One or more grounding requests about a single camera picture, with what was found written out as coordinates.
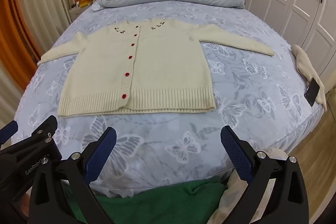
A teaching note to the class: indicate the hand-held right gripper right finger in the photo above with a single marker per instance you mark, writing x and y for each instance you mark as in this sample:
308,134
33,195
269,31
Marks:
235,153

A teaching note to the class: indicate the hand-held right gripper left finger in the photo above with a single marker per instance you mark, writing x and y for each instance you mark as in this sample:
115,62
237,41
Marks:
105,150

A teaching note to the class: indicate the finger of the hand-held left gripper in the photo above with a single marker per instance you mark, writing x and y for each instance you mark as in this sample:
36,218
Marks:
9,133
47,128

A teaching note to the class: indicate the cream knit cardigan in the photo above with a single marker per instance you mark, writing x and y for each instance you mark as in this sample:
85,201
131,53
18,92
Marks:
168,69

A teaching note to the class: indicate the bed with butterfly sheet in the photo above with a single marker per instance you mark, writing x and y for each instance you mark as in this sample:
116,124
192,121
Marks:
236,87

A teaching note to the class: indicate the green knit cloth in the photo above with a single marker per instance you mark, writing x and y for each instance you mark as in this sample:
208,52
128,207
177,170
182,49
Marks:
157,205

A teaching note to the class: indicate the orange curtain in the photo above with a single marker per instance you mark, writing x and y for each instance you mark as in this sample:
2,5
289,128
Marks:
18,37

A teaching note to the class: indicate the black smartphone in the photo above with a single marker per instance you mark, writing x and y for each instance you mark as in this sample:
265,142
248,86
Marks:
312,91

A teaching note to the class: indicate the cream cloth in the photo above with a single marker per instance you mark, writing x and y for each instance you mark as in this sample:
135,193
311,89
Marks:
304,64

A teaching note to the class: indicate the bedside table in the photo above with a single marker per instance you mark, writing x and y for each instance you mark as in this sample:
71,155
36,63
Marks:
74,12

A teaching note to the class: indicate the yellow box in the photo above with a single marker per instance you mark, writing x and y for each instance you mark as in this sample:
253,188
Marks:
85,2

